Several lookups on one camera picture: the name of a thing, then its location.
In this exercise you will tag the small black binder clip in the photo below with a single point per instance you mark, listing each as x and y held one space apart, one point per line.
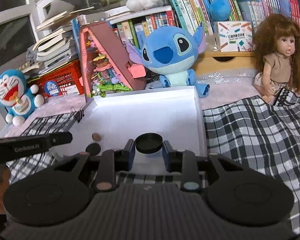
78 116

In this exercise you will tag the stack of worn books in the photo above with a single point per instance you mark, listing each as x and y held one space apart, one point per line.
55 47

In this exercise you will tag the blue alien plush toy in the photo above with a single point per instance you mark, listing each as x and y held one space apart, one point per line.
170 47

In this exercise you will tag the wooden drawer box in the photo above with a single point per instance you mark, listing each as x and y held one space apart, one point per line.
227 66

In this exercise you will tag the row of blue red books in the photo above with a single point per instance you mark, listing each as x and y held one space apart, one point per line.
265 2

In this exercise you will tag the person's left hand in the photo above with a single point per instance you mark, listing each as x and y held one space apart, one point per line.
1 180

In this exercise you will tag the blue cat plush toy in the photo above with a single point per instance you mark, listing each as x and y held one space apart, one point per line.
12 90

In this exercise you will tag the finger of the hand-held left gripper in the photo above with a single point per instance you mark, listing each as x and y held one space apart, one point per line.
61 138

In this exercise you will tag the row of thin blue books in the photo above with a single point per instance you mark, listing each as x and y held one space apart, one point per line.
75 35

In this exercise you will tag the white cardboard box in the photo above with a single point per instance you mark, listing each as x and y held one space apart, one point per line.
152 112

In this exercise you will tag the brown bear figure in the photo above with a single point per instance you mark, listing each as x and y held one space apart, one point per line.
96 137

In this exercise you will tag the row of tall leaning books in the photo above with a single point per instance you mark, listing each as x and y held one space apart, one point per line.
195 5

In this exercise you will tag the pink triangular diorama box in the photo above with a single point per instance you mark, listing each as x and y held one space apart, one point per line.
107 55

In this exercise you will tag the red plastic crate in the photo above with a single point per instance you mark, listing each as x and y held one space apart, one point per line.
65 78

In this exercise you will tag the long haired doll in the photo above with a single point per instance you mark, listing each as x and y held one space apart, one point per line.
280 65

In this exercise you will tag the black round jar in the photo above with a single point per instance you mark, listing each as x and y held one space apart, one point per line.
148 142

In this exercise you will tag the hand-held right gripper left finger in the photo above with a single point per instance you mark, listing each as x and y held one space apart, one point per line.
132 155

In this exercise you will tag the blue plush ball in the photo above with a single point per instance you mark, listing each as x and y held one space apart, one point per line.
220 8

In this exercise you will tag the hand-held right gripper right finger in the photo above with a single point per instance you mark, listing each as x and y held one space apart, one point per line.
167 157

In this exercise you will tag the grey cloth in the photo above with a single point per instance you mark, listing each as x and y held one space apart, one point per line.
32 53

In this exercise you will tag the black white plaid cloth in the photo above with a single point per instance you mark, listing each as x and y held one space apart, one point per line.
252 142

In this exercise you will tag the row of small upright books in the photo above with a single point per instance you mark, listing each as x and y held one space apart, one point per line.
140 27

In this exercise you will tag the small black disc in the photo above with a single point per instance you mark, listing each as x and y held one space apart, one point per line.
93 149

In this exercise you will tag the colourful printed carton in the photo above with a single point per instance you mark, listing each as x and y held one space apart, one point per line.
233 36

